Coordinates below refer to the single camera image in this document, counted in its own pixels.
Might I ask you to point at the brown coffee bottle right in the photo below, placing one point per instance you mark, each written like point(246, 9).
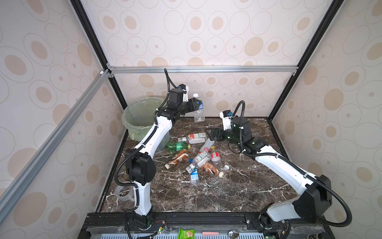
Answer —
point(208, 167)

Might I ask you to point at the clear bottle red label yellow cap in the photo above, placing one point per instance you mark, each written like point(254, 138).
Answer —
point(216, 160)

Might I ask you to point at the metal spoon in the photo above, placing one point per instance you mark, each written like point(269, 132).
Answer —
point(233, 234)

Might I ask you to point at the small blue label water bottle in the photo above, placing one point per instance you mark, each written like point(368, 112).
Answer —
point(194, 177)

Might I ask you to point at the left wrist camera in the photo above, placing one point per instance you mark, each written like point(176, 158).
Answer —
point(185, 92)

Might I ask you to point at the white milky bottle red label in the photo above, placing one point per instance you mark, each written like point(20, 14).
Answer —
point(207, 145)

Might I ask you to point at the green bin with plastic liner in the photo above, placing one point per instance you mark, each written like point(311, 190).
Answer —
point(138, 117)

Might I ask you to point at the pink handled tool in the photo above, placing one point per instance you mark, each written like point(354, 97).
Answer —
point(210, 233)

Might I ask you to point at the diagonal aluminium rail left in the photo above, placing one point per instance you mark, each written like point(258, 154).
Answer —
point(21, 183)

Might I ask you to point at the brown coffee bottle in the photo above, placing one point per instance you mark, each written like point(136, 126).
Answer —
point(208, 167)
point(180, 157)

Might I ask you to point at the brown coffee bottle left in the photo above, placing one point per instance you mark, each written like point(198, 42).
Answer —
point(180, 157)

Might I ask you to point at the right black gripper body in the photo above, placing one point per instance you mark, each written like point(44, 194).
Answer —
point(219, 134)

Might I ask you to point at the blue label white cap bottle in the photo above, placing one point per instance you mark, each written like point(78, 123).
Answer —
point(199, 115)

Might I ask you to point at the horizontal aluminium rail back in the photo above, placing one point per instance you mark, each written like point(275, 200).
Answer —
point(204, 69)

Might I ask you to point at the green Sprite bottle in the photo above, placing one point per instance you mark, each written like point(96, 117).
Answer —
point(177, 146)

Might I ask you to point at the green snack packet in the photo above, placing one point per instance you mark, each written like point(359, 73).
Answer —
point(186, 234)

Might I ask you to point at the black base frame rail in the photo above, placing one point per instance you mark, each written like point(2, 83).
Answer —
point(167, 225)

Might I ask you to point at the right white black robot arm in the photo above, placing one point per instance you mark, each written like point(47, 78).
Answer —
point(315, 194)

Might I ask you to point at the clear crushed bottle white cap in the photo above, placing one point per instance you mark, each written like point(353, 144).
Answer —
point(216, 176)

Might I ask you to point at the clear bottle red green label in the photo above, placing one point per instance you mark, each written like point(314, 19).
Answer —
point(194, 138)

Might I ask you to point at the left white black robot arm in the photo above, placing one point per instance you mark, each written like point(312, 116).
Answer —
point(138, 168)

